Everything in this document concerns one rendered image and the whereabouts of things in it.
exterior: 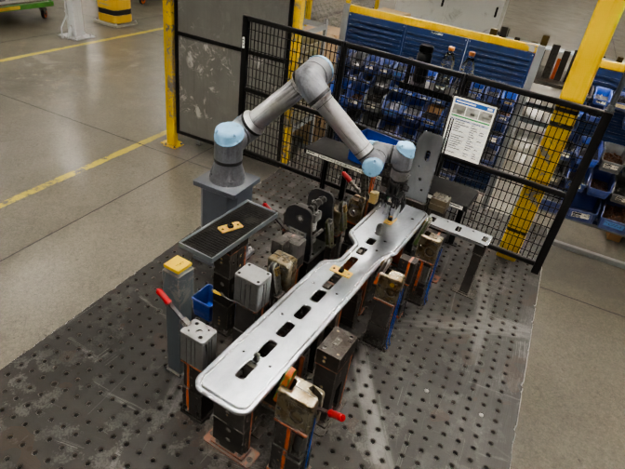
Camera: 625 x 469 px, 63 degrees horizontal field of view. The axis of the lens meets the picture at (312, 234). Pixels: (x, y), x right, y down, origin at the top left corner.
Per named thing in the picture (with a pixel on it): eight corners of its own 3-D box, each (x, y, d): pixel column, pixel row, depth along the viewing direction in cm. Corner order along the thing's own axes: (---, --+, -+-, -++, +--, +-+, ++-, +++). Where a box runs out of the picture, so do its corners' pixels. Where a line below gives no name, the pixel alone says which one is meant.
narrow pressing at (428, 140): (425, 204, 239) (445, 137, 221) (403, 195, 244) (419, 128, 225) (425, 204, 240) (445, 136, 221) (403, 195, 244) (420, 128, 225)
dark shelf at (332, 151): (465, 212, 237) (467, 207, 236) (302, 153, 270) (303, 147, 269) (477, 195, 254) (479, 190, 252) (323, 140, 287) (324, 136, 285)
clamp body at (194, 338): (201, 430, 159) (202, 349, 140) (174, 411, 163) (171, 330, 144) (220, 408, 167) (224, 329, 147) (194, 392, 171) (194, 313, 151)
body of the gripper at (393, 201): (379, 205, 212) (385, 180, 205) (388, 196, 219) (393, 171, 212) (396, 211, 210) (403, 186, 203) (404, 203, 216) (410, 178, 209)
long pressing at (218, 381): (252, 426, 130) (253, 422, 129) (185, 383, 138) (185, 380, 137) (431, 215, 234) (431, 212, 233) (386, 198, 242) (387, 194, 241)
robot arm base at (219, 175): (202, 180, 211) (202, 158, 205) (222, 167, 223) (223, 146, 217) (232, 191, 206) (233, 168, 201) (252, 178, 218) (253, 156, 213)
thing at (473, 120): (479, 167, 247) (500, 106, 231) (435, 153, 256) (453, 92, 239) (480, 166, 249) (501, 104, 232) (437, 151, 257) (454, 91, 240)
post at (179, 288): (180, 379, 175) (178, 279, 150) (164, 368, 177) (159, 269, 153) (195, 365, 180) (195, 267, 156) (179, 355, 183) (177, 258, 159)
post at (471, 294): (473, 300, 232) (493, 248, 216) (450, 290, 236) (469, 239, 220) (476, 293, 237) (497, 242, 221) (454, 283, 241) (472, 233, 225)
